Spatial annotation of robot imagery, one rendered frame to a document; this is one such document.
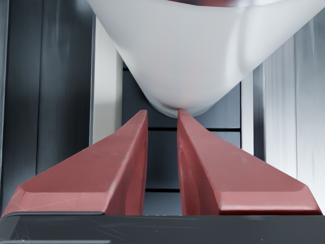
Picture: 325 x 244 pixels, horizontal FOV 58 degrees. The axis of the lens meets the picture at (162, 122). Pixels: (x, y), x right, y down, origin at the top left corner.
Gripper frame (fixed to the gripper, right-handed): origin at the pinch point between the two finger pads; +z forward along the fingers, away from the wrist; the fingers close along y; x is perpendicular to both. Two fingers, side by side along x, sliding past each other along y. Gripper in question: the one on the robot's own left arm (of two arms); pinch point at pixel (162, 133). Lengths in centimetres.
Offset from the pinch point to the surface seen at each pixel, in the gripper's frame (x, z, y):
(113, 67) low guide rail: -1.0, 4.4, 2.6
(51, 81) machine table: 3.8, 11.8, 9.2
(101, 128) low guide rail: 1.5, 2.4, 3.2
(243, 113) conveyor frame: 2.8, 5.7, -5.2
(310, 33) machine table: 0.4, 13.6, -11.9
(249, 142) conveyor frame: 4.2, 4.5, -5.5
